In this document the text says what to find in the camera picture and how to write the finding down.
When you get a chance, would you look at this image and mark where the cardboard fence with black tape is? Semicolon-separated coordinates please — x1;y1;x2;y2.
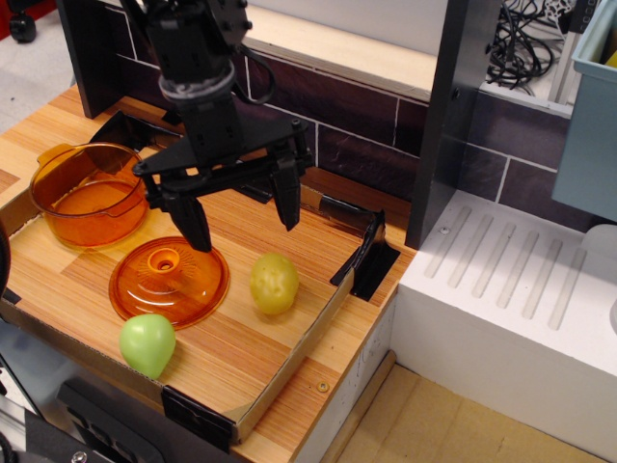
1;106;406;461

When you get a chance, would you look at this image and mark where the yellow toy potato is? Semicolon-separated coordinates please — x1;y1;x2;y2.
250;253;300;315

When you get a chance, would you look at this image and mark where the orange transparent pot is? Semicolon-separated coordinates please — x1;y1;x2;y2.
30;142;148;248

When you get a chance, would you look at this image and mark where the light blue plastic bin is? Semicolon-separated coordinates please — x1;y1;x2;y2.
552;1;616;221

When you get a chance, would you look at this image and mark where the dark grey right post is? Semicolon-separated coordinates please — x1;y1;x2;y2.
406;0;501;249

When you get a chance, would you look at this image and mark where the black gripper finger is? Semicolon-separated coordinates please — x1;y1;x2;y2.
271;156;300;231
166;196;212;253

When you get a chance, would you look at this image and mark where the dark grey post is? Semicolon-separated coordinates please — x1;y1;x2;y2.
56;0;123;119
406;0;501;249

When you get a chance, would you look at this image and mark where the green toy pear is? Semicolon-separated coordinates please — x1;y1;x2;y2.
119;313;176;380

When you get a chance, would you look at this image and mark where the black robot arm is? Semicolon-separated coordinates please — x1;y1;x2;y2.
122;1;313;252

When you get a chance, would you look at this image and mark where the brass screw in counter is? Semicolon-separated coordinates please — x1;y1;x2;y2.
317;381;330;393

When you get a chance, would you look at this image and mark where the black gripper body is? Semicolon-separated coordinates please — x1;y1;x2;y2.
134;92;313;210

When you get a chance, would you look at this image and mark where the black cable bundle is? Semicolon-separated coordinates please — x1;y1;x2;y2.
485;0;565;95

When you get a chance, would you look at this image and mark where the white sink drainboard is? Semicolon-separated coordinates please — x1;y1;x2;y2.
391;192;616;461

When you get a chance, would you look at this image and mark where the dark grey left post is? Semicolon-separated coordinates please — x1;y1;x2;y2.
56;0;123;119

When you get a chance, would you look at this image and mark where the orange transparent pot lid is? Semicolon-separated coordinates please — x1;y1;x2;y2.
109;236;230;329

